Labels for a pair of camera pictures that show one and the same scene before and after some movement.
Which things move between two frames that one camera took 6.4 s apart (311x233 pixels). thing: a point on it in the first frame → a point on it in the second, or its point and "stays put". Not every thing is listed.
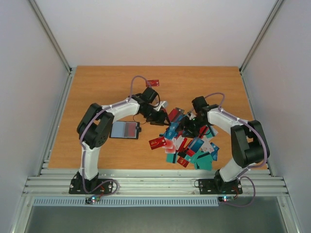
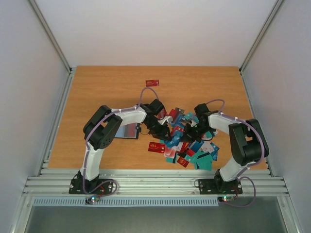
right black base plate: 213,186 stays put
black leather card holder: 125,129 stays put
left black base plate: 76,186 stays put
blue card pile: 172,130 → 176,136
